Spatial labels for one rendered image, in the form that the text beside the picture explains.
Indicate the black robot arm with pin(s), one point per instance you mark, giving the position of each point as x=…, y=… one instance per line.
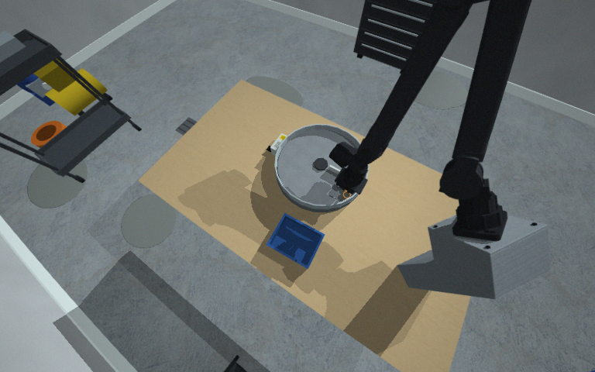
x=478, y=217

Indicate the blue crate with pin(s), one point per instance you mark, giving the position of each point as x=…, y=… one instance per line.
x=296, y=240

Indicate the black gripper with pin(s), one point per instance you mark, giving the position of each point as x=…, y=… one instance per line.
x=345, y=183

